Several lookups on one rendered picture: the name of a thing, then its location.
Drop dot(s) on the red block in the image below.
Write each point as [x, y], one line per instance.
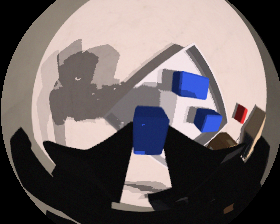
[241, 114]

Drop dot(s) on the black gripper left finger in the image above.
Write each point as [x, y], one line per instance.
[104, 164]

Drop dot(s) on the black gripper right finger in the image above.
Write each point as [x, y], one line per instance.
[191, 164]

